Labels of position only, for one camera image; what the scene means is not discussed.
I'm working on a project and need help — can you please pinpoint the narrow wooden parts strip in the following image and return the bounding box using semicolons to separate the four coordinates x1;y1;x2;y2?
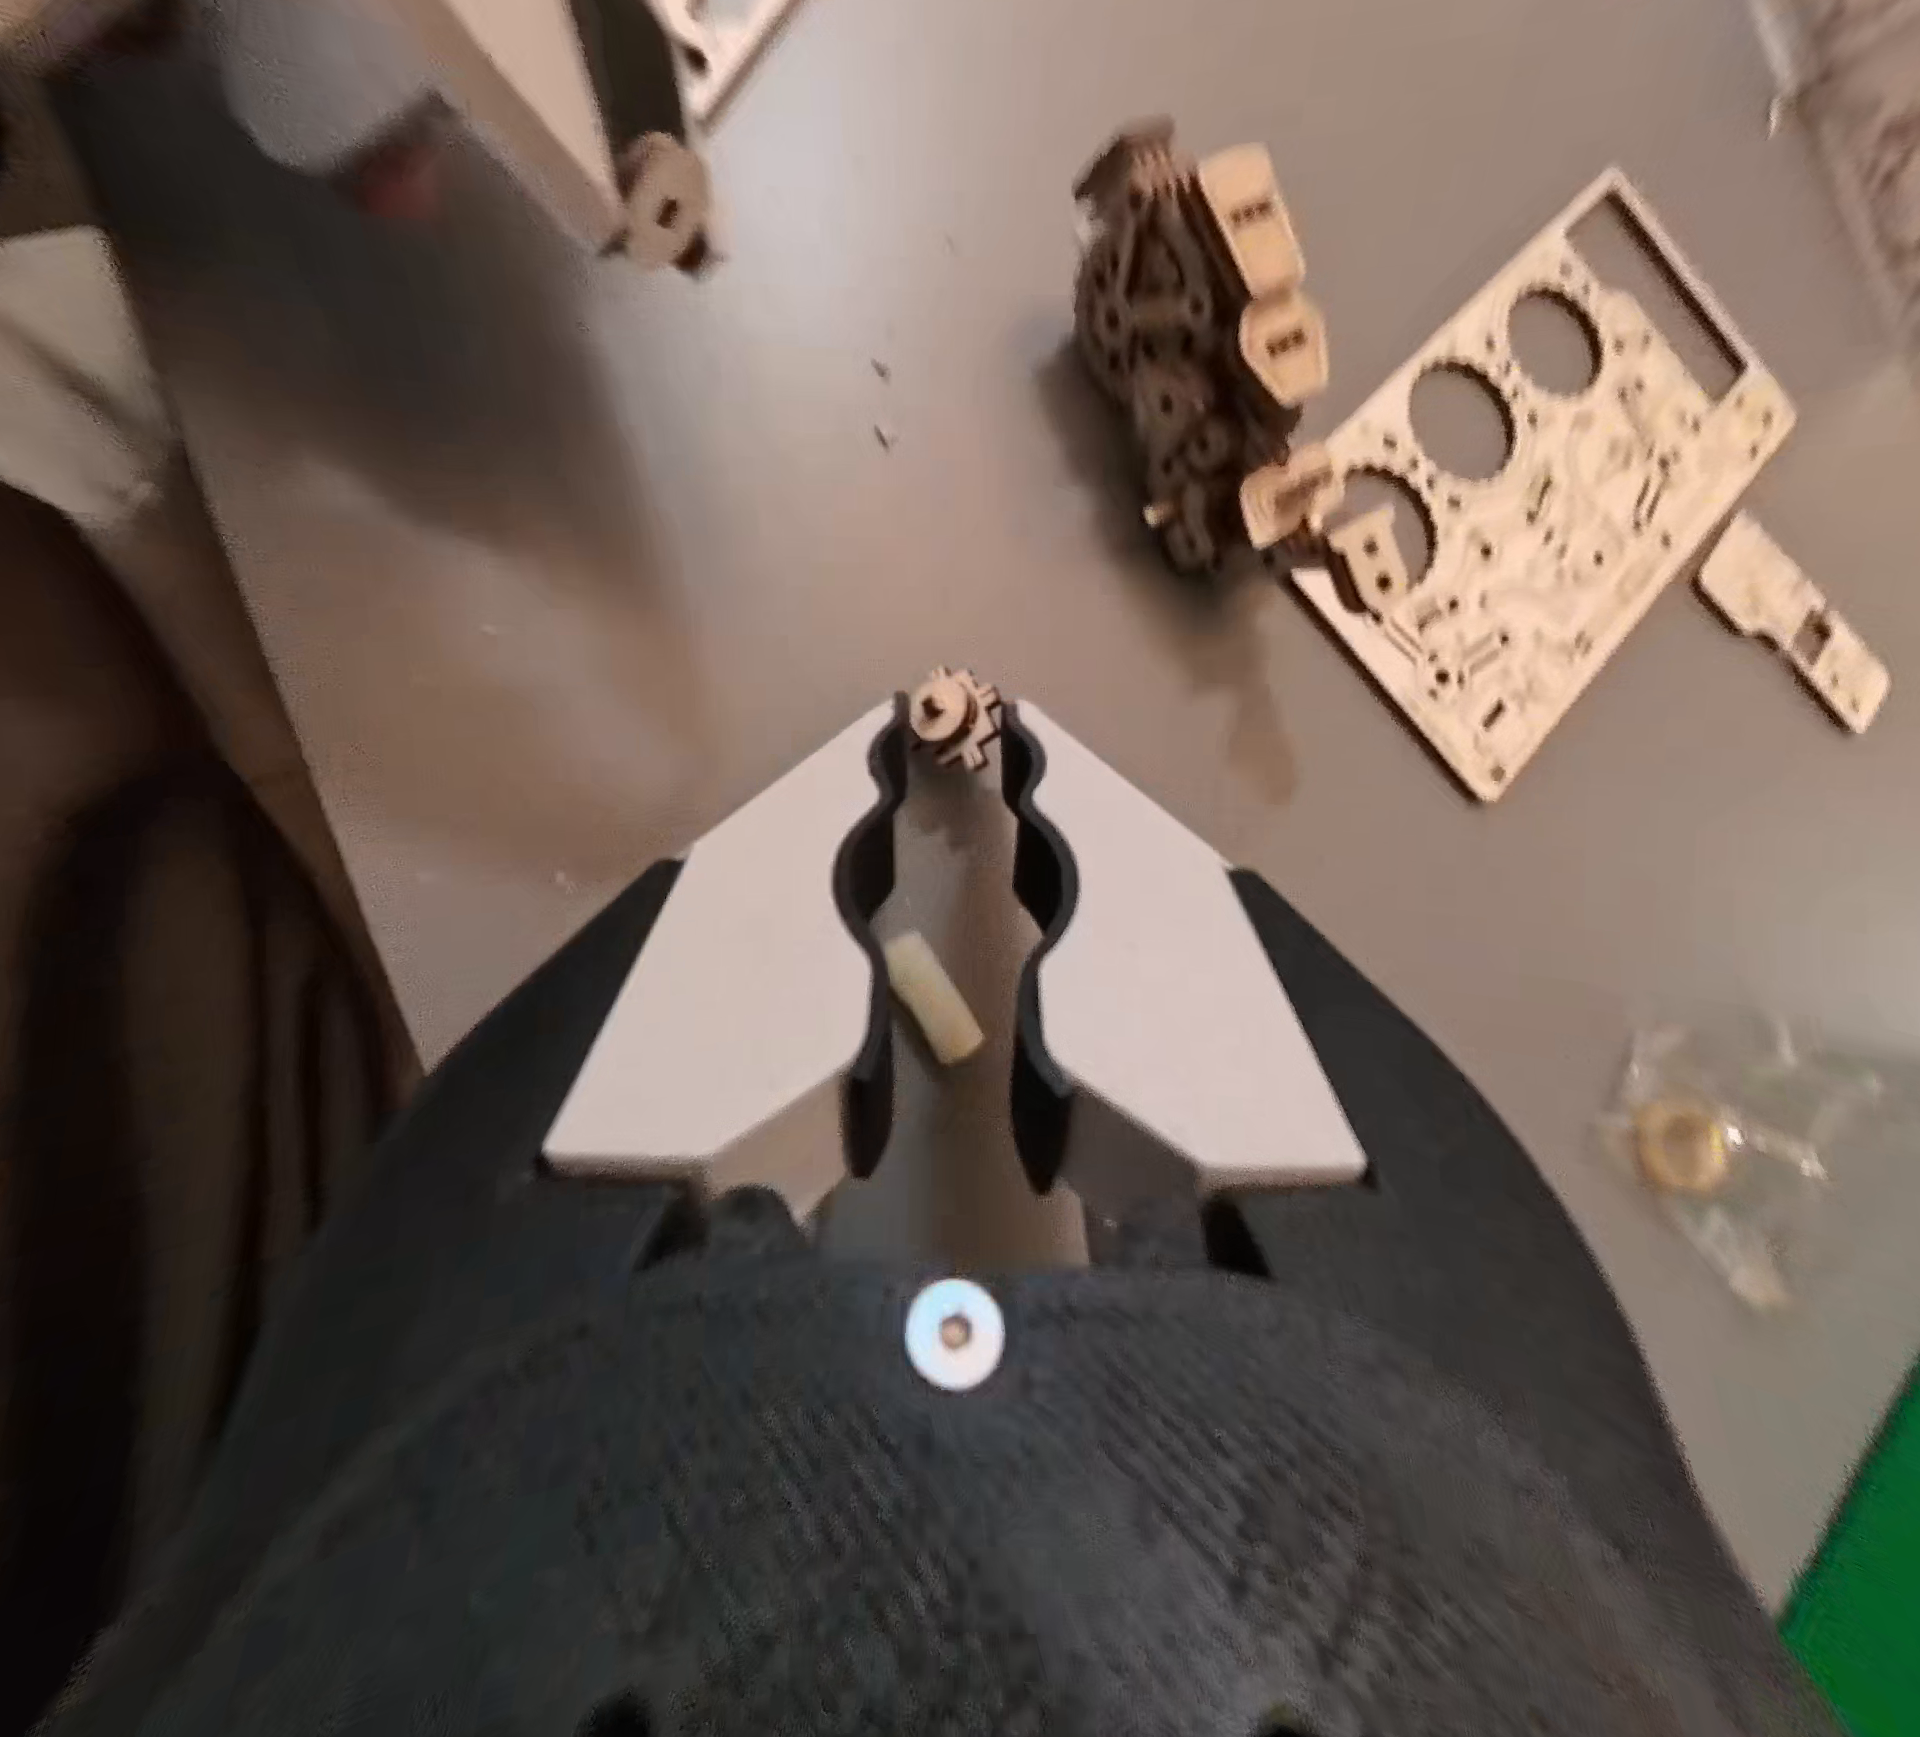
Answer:
1694;510;1893;735

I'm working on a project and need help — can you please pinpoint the clear plastic bag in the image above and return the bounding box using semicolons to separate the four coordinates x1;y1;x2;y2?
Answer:
1596;1017;1884;1312

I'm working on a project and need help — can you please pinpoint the wooden sheet with round holes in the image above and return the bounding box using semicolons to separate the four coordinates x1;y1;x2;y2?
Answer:
1287;167;1801;804

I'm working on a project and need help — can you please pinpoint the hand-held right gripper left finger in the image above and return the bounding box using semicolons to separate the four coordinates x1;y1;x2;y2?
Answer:
540;699;920;1237

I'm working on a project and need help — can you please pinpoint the small wooden gear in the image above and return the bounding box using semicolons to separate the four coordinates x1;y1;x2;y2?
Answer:
907;665;1005;778

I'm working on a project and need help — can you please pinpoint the wooden mechanical model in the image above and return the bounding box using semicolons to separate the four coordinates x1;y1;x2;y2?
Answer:
1068;117;1344;584

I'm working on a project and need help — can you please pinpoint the brass ring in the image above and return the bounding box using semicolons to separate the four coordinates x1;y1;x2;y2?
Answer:
1632;1096;1729;1191

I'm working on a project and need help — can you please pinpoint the green plastic item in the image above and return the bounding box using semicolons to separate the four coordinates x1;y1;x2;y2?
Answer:
1777;1363;1920;1737

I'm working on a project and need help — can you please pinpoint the grey desk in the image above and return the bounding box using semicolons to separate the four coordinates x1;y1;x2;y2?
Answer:
150;0;1920;1606

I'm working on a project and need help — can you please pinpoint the printed instruction sheet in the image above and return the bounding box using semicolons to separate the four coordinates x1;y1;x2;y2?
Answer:
1725;0;1920;320

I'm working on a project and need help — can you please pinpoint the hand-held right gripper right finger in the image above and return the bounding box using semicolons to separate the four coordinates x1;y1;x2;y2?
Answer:
991;699;1370;1267

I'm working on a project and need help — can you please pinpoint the small pale wax stick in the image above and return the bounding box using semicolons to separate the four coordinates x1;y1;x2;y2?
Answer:
883;931;989;1065

